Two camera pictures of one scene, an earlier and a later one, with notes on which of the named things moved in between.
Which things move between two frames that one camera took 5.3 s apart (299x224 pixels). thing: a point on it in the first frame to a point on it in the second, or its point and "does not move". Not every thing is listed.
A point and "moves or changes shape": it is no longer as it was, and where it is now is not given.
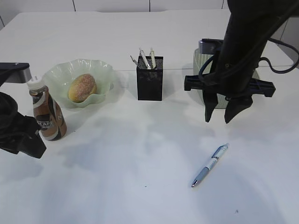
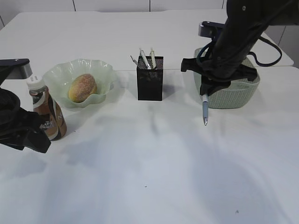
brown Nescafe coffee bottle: [50, 117] does not move
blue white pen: [216, 155] moves or changes shape
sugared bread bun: [81, 87] does not move
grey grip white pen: [153, 64] does not move
